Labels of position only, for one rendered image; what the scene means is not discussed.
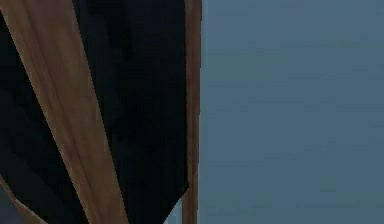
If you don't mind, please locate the brown wooden shelf unit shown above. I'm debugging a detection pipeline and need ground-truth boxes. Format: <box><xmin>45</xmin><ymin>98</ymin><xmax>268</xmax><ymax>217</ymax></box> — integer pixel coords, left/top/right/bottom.
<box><xmin>0</xmin><ymin>0</ymin><xmax>203</xmax><ymax>224</ymax></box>

